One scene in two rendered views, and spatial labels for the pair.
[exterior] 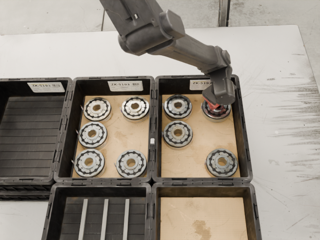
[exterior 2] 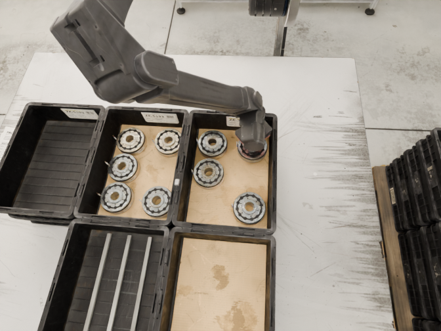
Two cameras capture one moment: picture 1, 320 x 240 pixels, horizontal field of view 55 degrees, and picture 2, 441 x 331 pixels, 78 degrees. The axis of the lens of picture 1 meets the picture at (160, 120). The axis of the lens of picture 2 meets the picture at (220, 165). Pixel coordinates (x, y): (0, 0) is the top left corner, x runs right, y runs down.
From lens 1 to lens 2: 0.24 m
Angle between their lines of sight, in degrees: 8
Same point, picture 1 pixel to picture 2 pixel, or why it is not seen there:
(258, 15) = (321, 42)
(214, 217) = (234, 263)
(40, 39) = not seen: hidden behind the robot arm
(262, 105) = (304, 144)
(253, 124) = (293, 163)
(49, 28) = not seen: hidden behind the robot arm
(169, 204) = (191, 245)
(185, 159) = (214, 199)
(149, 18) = (117, 62)
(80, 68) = not seen: hidden behind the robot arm
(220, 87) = (247, 132)
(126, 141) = (157, 175)
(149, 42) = (125, 92)
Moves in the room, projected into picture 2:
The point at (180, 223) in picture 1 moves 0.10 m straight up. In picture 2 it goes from (200, 266) to (195, 264)
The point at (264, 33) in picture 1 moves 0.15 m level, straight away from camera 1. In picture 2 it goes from (317, 66) to (327, 44)
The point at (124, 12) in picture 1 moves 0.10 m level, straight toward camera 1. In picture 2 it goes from (85, 52) to (77, 117)
